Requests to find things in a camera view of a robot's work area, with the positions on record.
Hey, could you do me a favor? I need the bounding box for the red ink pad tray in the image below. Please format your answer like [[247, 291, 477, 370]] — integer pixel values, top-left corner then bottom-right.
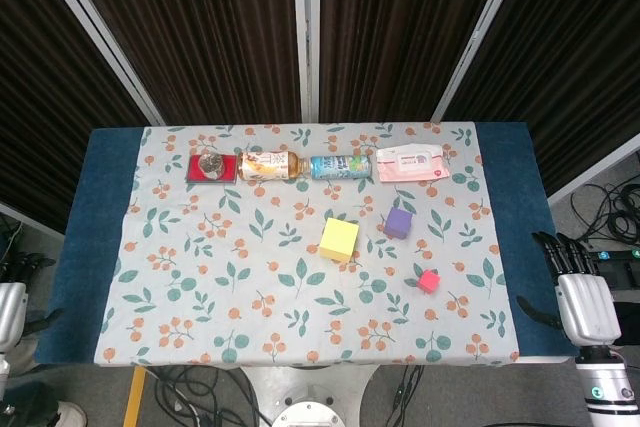
[[186, 153, 238, 184]]

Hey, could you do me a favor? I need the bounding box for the dark ribbed partition panel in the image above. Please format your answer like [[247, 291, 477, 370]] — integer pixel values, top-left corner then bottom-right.
[[305, 0, 531, 124], [54, 0, 307, 126], [432, 0, 640, 206], [0, 0, 166, 238]]

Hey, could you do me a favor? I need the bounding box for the purple cube block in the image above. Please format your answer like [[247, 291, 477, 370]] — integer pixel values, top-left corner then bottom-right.
[[383, 206, 414, 239]]

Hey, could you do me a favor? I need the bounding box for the yellow floor strip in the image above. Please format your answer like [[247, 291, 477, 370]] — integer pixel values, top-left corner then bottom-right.
[[123, 365, 147, 427]]

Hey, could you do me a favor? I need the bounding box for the blue label drink bottle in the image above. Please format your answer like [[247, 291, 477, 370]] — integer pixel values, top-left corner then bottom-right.
[[309, 154, 372, 181]]

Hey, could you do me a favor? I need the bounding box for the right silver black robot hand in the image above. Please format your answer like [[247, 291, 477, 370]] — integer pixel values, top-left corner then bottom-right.
[[516, 230, 623, 348]]

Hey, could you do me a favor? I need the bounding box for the amber tea plastic bottle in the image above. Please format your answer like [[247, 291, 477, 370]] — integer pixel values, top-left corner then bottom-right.
[[235, 149, 312, 182]]

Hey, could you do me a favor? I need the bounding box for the small pink foam cube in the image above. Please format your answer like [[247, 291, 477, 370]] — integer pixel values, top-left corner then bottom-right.
[[417, 269, 442, 295]]

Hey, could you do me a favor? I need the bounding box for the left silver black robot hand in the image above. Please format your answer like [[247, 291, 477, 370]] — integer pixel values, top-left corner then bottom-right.
[[0, 252, 64, 353]]

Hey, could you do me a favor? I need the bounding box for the floral print tablecloth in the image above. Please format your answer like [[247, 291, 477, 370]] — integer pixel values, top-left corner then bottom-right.
[[93, 121, 521, 366]]

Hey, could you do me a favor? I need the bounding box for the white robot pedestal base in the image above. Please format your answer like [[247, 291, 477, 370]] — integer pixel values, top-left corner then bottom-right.
[[238, 364, 377, 427]]

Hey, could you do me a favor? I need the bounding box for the blue felt table cover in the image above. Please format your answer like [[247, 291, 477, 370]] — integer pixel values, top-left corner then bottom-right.
[[33, 121, 586, 366]]

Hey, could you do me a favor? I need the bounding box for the black floor cable bundle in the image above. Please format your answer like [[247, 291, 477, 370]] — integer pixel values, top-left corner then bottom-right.
[[389, 364, 426, 427], [144, 364, 261, 427], [569, 181, 640, 248]]

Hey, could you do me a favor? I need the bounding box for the pink wet wipes pack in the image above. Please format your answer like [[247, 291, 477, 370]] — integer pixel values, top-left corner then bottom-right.
[[375, 142, 451, 183]]

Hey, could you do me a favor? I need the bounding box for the white sneaker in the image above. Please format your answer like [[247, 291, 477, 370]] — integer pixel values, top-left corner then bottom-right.
[[53, 400, 89, 427]]

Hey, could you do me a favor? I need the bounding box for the large yellow foam cube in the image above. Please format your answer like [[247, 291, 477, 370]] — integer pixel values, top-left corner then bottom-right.
[[318, 217, 361, 263]]

